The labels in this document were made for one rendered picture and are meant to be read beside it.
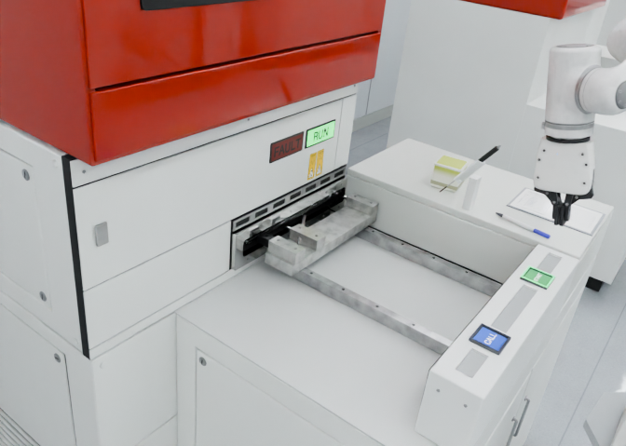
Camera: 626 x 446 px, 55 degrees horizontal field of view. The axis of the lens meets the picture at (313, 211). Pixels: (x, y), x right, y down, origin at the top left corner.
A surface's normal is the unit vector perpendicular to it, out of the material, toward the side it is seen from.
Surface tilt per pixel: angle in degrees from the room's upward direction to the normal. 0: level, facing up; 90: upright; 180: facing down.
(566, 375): 0
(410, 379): 0
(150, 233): 90
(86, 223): 90
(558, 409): 0
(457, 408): 90
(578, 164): 88
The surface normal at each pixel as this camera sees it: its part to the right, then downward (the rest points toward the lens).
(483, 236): -0.59, 0.33
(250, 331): 0.10, -0.87
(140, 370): 0.80, 0.36
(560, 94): -0.83, 0.27
